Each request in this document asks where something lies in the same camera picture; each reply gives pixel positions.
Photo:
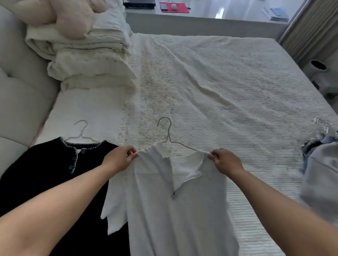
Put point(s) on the stack of white bedding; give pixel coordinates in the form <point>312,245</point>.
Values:
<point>92,58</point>

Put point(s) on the grey sweater red stitching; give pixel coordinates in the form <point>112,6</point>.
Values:
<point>322,179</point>

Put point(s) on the beige curtain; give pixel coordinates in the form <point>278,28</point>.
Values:
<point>309,31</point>

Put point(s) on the white cylindrical bin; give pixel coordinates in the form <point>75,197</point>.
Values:
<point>318,68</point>

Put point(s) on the grey tufted headboard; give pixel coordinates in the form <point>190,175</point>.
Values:
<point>21,105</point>

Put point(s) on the person's right hand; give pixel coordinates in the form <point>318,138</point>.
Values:
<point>228,162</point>

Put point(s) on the person's right forearm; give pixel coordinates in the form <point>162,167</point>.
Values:
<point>290,213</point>

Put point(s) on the bed with white bedspread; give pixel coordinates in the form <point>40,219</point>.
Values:
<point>224,92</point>

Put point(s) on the person's left hand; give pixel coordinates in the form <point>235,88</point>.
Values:
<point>120,159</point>

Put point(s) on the light blue booklets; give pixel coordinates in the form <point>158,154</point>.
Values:
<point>277,14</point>

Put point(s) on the white zip polo shirt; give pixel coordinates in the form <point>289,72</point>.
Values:
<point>179,219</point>

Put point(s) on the white bay window ledge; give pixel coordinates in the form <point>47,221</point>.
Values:
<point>211,21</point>

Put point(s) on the person's left forearm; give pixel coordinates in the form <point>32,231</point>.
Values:
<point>47,211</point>

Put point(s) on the light blue hanger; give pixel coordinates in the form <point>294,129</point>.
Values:
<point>326,125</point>

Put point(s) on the black cardigan white trim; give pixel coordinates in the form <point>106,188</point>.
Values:
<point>34,168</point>

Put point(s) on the beige plush toy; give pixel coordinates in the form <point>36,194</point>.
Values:
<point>68,18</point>

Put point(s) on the black laptop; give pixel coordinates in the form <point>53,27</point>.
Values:
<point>138,4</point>

